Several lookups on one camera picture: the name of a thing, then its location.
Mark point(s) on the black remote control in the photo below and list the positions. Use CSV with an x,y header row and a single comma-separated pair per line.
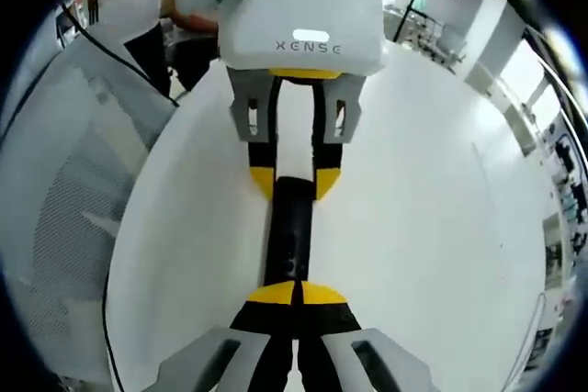
x,y
291,227

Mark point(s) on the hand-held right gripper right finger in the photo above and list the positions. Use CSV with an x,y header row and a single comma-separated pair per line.
x,y
335,341

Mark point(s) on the grey mesh office chair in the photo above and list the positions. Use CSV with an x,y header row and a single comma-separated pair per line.
x,y
69,181

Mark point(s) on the person's left hand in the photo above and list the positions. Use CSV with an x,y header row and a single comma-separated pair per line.
x,y
195,22

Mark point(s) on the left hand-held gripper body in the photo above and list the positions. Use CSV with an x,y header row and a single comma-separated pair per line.
x,y
298,2

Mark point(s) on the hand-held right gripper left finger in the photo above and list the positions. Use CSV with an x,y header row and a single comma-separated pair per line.
x,y
257,341

